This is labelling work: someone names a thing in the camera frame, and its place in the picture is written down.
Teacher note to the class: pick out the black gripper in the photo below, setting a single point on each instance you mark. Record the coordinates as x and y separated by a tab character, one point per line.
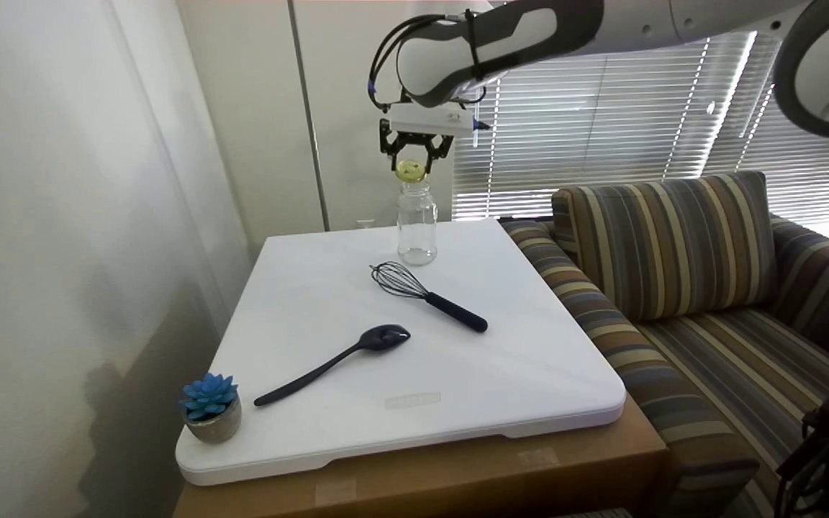
414	144

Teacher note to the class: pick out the gold metal jar lid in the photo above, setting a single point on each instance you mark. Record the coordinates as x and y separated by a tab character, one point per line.
412	174

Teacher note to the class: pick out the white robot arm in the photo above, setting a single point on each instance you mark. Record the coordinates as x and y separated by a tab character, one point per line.
568	30

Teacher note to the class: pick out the clear glass jar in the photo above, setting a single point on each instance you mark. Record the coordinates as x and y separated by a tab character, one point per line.
414	225

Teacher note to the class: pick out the white plastic board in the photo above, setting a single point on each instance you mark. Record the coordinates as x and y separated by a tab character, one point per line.
414	374

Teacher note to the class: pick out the black plastic spoon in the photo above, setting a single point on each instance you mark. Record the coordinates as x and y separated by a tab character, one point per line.
338	360

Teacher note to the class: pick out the white window blinds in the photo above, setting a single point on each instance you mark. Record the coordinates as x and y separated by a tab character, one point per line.
625	125

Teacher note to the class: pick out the striped sofa cushion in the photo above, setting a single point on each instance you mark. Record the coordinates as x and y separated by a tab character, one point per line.
662	246

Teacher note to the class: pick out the wooden table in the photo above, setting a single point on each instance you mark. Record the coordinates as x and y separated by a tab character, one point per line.
453	475

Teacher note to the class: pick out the blue succulent in pot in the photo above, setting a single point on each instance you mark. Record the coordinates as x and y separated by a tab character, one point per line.
210	406

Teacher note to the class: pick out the striped sofa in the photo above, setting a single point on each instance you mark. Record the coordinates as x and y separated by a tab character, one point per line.
741	383

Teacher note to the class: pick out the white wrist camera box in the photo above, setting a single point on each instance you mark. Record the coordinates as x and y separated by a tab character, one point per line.
430	118

